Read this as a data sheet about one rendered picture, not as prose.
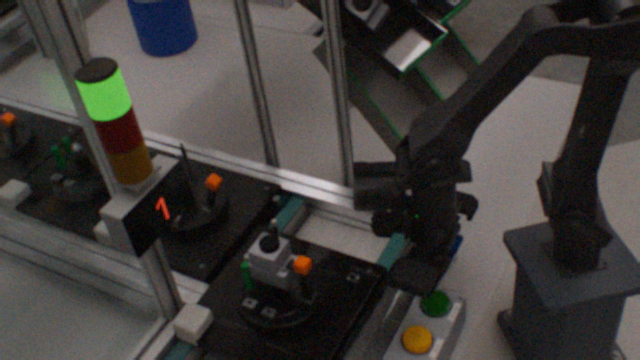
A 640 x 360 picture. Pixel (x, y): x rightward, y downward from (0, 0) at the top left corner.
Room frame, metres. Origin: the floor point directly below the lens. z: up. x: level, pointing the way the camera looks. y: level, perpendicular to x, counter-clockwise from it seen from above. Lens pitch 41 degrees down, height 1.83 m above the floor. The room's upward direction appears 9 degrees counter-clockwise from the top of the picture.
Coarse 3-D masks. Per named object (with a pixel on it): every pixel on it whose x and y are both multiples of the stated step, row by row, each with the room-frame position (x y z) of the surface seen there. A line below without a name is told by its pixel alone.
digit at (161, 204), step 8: (160, 192) 0.71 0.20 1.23; (168, 192) 0.72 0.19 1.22; (152, 200) 0.70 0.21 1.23; (160, 200) 0.71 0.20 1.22; (168, 200) 0.72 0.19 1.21; (152, 208) 0.69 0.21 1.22; (160, 208) 0.70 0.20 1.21; (168, 208) 0.71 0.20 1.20; (152, 216) 0.69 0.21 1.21; (160, 216) 0.70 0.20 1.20; (168, 216) 0.71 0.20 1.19; (152, 224) 0.69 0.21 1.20; (160, 224) 0.70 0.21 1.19
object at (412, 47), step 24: (312, 0) 1.04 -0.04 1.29; (384, 0) 1.10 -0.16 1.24; (360, 24) 1.03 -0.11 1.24; (384, 24) 1.04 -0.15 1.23; (408, 24) 1.05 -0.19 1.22; (432, 24) 1.03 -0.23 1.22; (360, 48) 0.98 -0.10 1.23; (384, 48) 0.99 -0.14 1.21; (408, 48) 1.00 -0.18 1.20; (432, 48) 0.99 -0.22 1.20; (408, 72) 0.95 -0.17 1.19
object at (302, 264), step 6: (300, 258) 0.70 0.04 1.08; (306, 258) 0.70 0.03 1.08; (288, 264) 0.70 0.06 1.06; (294, 264) 0.69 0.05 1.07; (300, 264) 0.69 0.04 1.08; (306, 264) 0.69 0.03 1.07; (294, 270) 0.69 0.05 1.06; (300, 270) 0.68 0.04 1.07; (306, 270) 0.68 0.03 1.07; (300, 276) 0.69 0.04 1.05; (306, 276) 0.69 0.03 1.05; (300, 282) 0.69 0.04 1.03; (306, 282) 0.69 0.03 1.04; (306, 288) 0.69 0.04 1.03; (312, 288) 0.69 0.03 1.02; (306, 294) 0.69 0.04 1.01; (312, 294) 0.69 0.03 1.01
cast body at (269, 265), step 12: (264, 240) 0.73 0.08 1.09; (276, 240) 0.72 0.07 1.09; (252, 252) 0.72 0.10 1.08; (264, 252) 0.71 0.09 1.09; (276, 252) 0.71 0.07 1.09; (288, 252) 0.72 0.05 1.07; (252, 264) 0.72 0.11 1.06; (264, 264) 0.70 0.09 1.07; (276, 264) 0.70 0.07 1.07; (252, 276) 0.72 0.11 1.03; (264, 276) 0.71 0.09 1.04; (276, 276) 0.70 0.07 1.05; (288, 276) 0.70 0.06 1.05
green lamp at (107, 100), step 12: (120, 72) 0.72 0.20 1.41; (84, 84) 0.70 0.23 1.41; (96, 84) 0.70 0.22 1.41; (108, 84) 0.70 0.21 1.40; (120, 84) 0.71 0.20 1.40; (84, 96) 0.70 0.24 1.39; (96, 96) 0.69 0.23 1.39; (108, 96) 0.70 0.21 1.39; (120, 96) 0.70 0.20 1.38; (96, 108) 0.70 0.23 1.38; (108, 108) 0.70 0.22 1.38; (120, 108) 0.70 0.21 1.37
